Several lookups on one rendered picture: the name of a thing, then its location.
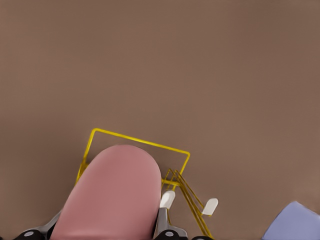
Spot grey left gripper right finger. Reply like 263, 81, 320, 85
152, 207, 189, 240

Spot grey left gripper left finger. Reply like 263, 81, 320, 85
13, 209, 63, 240

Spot pink plate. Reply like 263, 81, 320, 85
49, 144, 162, 240

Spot lavender blue flat object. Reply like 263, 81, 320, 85
261, 200, 320, 240

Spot yellow wire dish rack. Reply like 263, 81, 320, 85
74, 127, 219, 240

